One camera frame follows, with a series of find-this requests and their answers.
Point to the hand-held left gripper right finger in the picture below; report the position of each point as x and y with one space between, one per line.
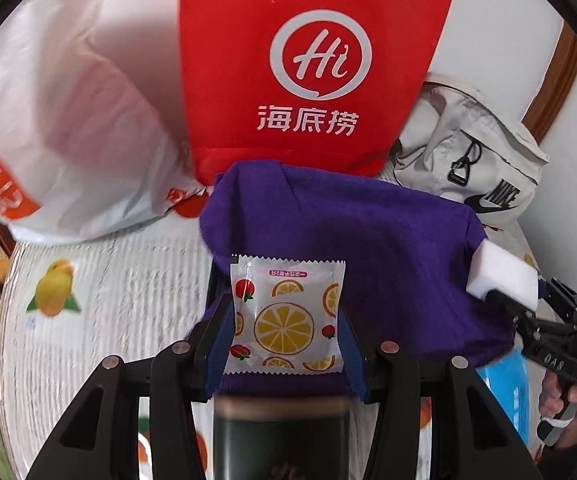
352 357

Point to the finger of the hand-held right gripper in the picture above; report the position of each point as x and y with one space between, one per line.
507 306
563 300

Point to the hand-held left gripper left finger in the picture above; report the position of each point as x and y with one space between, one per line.
220 342

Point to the white sponge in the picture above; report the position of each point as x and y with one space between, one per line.
503 270

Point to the fruit-print white packet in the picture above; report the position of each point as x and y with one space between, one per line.
283 320

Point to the person's right hand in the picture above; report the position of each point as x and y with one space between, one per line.
551 397

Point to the blue tissue pack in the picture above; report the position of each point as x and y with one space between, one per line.
503 395

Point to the printed bedsheet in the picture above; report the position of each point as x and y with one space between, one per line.
118 285

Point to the purple cloth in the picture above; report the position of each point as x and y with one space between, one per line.
378 240

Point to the grey waist bag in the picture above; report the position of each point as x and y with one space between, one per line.
468 135

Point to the wooden headboard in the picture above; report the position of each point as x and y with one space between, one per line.
553 85

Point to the white plastic bag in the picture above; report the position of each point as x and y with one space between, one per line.
93 110

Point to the red paper bag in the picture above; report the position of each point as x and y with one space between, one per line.
238 60

